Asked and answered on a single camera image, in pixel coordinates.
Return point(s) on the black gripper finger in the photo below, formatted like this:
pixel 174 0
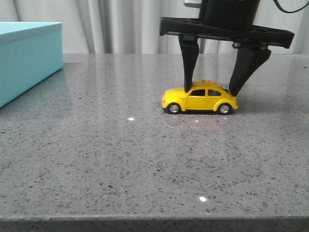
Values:
pixel 190 51
pixel 249 59

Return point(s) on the light blue plastic box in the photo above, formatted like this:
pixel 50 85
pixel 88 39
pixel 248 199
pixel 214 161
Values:
pixel 29 53

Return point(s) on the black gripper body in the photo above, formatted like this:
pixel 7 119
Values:
pixel 227 20

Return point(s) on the beige pleated curtain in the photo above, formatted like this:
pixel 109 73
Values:
pixel 132 26

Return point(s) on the yellow toy beetle car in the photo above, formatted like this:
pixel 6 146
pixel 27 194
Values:
pixel 204 95

